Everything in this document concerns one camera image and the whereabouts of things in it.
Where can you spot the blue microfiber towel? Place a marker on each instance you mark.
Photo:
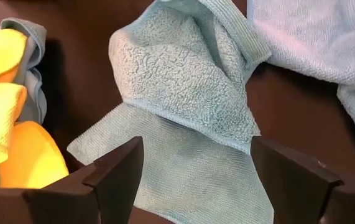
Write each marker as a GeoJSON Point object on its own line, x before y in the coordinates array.
{"type": "Point", "coordinates": [180, 93]}
{"type": "Point", "coordinates": [314, 37]}
{"type": "Point", "coordinates": [35, 56]}

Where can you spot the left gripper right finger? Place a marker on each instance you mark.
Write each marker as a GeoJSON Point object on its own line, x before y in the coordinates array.
{"type": "Point", "coordinates": [295, 186]}

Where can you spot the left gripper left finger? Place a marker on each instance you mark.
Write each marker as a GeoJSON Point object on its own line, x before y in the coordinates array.
{"type": "Point", "coordinates": [115, 180]}

